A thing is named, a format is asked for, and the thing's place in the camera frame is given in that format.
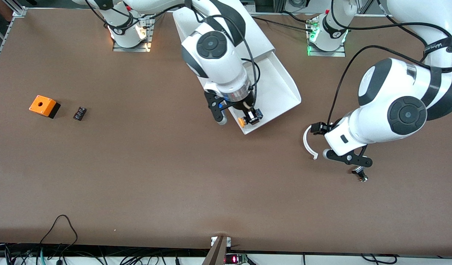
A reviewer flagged black-headed metal fitting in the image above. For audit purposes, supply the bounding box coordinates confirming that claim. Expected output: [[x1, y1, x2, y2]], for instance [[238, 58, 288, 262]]
[[352, 166, 369, 183]]

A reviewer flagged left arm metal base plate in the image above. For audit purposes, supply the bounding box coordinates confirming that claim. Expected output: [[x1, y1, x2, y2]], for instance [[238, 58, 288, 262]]
[[307, 17, 346, 57]]

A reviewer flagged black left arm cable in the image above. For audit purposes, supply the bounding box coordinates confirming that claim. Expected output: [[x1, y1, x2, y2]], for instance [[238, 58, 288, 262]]
[[327, 44, 452, 126]]

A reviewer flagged black looped table cable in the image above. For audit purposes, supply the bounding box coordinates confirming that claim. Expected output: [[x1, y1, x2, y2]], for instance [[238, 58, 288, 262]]
[[39, 215, 78, 254]]

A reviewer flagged orange-capped push button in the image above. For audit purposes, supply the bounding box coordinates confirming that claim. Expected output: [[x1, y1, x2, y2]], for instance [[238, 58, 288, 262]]
[[238, 108, 264, 128]]

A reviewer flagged black cable behind cabinet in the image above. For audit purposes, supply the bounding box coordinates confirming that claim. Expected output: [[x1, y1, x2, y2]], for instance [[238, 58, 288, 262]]
[[251, 15, 312, 31]]

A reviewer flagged red LED display module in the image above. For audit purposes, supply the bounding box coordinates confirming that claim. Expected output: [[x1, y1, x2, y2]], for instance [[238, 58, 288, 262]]
[[225, 254, 248, 265]]

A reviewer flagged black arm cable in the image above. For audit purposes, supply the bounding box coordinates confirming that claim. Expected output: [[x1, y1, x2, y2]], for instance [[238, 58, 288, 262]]
[[327, 44, 452, 126], [185, 0, 262, 111]]

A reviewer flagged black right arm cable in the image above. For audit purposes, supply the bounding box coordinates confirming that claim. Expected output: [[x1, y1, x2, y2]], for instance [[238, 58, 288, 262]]
[[185, 0, 262, 111]]

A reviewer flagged white curved plastic arc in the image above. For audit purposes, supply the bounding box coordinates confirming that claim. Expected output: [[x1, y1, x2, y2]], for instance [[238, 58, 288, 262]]
[[303, 125, 319, 160]]

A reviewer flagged brown camera mount bracket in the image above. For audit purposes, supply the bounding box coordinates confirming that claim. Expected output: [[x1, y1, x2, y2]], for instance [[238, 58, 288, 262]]
[[202, 236, 231, 265]]

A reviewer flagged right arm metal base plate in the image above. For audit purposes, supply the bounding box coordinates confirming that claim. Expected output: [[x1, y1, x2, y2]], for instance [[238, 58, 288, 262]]
[[113, 15, 154, 52]]

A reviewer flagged orange box with black base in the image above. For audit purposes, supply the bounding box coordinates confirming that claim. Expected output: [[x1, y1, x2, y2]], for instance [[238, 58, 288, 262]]
[[29, 95, 61, 119]]

